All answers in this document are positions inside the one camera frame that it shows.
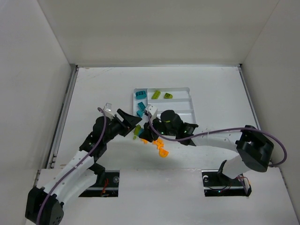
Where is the teal rounded lego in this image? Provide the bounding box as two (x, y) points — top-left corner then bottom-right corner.
(135, 90), (147, 99)

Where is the orange arch lego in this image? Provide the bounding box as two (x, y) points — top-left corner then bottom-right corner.
(158, 149), (169, 158)

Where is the olive green lego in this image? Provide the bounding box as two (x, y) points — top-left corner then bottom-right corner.
(164, 93), (173, 99)

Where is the white divided sorting tray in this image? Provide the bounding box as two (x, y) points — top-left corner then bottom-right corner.
(133, 87), (196, 124)

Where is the orange lego cluster piece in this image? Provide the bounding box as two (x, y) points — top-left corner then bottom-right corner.
(152, 138), (164, 150)

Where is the lime green lego plate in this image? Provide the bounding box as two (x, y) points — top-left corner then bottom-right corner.
(151, 90), (161, 100)

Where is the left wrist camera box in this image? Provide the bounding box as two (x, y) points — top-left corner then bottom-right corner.
(103, 103), (115, 120)

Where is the teal lego small brick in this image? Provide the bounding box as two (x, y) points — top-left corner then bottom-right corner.
(136, 110), (143, 118)

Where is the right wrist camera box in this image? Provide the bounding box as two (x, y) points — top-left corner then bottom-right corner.
(145, 104), (158, 123)

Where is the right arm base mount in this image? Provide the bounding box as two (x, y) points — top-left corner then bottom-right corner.
(202, 160), (252, 197)

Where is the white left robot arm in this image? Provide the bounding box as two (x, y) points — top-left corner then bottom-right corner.
(25, 108), (142, 225)

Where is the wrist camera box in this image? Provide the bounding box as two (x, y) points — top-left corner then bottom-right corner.
(103, 103), (115, 120)
(145, 104), (158, 123)

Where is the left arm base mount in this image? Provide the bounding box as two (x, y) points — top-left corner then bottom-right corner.
(79, 168), (120, 198)

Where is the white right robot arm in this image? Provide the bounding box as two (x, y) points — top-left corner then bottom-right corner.
(139, 109), (274, 179)

